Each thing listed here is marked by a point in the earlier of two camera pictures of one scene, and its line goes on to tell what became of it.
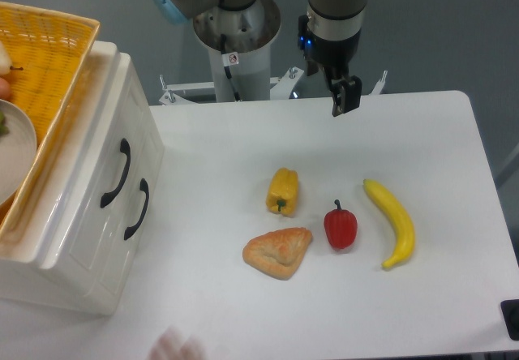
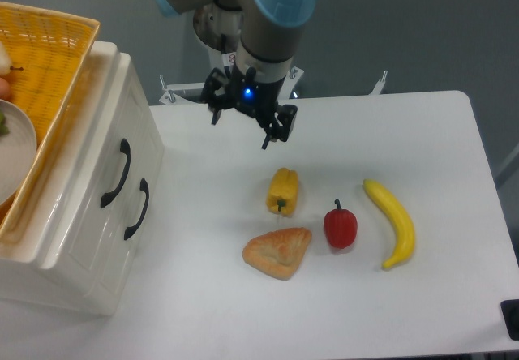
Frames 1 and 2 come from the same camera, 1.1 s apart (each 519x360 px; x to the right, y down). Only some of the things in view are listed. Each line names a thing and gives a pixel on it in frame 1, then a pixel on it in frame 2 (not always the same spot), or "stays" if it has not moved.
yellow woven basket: x=49 y=53 stays
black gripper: x=336 y=57 → x=251 y=96
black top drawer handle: x=125 y=147 stays
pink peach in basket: x=5 y=90 stays
